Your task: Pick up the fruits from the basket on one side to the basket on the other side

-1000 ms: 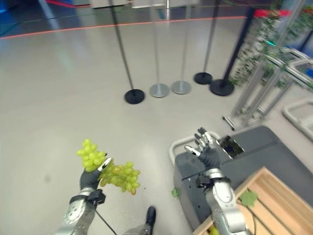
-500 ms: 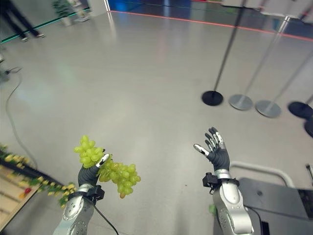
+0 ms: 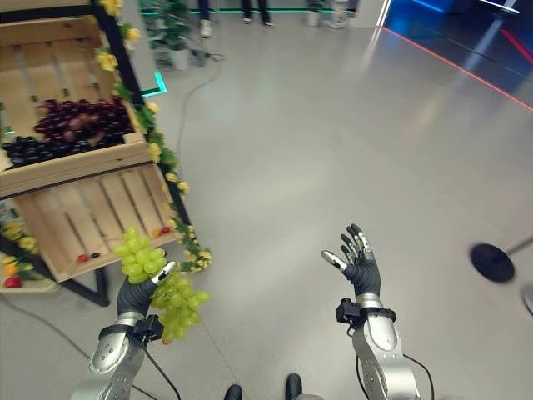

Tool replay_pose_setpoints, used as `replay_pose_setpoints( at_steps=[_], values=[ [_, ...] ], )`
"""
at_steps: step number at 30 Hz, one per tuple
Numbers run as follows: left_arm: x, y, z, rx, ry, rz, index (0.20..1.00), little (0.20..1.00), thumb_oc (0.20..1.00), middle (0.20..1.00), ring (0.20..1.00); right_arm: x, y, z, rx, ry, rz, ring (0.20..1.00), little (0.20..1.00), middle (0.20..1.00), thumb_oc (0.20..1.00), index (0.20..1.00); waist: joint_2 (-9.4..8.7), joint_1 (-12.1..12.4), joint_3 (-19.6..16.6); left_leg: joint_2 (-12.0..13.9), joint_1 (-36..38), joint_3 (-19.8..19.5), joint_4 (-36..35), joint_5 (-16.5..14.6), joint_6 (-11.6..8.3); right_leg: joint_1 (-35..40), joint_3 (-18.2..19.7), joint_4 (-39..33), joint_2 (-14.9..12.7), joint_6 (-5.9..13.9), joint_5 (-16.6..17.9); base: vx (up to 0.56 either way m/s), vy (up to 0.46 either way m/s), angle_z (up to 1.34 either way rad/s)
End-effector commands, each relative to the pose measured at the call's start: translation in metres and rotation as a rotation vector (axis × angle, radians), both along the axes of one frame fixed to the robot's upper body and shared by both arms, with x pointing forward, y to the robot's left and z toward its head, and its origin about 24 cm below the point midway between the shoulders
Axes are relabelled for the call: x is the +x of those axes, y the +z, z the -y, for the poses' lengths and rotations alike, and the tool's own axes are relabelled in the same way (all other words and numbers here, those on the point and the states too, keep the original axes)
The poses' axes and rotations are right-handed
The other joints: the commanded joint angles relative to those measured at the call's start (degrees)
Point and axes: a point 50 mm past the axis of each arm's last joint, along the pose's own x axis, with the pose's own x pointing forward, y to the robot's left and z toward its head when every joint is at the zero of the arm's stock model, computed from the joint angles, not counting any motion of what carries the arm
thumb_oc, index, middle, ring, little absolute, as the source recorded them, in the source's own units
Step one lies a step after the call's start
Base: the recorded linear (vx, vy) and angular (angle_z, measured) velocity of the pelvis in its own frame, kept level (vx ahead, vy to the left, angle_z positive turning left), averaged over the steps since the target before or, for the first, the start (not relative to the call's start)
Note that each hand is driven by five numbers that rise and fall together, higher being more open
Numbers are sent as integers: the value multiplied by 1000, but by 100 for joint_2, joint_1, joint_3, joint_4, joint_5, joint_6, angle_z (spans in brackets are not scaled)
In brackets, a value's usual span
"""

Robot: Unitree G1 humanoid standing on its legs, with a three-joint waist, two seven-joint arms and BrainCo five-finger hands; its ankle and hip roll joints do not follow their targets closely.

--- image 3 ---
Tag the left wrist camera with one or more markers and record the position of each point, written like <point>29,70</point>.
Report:
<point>146,328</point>

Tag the person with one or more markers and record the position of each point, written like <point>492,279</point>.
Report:
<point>205,18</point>
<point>258,10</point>

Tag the red grape bunch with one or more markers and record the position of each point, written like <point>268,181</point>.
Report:
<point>81,118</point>

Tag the green grape bunch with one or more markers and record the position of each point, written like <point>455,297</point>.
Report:
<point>160,283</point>

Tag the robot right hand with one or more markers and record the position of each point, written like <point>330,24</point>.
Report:
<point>363,272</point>

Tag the potted green plant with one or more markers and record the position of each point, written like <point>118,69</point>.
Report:
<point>171,29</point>

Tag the large wooden crate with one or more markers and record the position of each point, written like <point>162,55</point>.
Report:
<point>62,100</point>

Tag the black metal display stand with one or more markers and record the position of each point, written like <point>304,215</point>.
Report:
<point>121,54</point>

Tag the black stanchion base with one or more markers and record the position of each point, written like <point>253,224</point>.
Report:
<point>492,262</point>

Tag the red apple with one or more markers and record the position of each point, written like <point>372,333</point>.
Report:
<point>12,282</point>

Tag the orange small fruit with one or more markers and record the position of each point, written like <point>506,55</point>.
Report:
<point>155,233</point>

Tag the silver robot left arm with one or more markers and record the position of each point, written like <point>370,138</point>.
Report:
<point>109,358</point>

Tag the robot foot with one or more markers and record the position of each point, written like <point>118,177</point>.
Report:
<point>293,385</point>
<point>233,391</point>

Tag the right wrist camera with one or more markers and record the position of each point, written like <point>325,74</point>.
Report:
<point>348,311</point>

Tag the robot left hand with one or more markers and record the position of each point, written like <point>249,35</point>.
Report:
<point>132,296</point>

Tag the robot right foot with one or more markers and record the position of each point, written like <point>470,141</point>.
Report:
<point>293,385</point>

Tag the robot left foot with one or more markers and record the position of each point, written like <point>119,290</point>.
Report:
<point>233,391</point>

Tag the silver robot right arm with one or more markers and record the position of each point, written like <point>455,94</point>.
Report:
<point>381,354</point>

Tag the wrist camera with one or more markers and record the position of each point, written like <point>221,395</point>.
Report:
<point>146,328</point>
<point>348,311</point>

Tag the small wooden crate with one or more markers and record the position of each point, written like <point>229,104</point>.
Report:
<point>100,225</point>

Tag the dark purple grape bunch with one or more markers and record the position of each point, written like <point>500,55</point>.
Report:
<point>25,150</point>

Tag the yellow flower garland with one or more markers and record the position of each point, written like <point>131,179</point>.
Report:
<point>166,166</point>

